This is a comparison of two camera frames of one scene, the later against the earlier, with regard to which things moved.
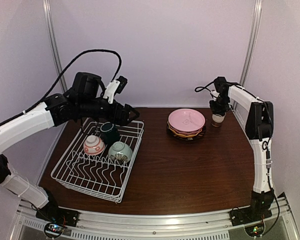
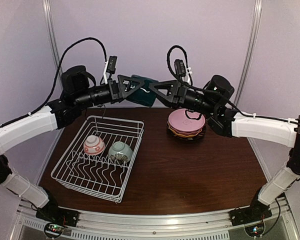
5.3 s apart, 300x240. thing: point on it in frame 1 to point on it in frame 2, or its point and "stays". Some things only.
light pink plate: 186,119 stays
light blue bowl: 119,147 stays
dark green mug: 109,132 to 143,95
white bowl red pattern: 93,145 stays
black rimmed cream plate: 187,138 stays
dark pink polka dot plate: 185,132 stays
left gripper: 122,120 to 116,88
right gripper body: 222,104 to 181,94
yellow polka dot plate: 185,135 stays
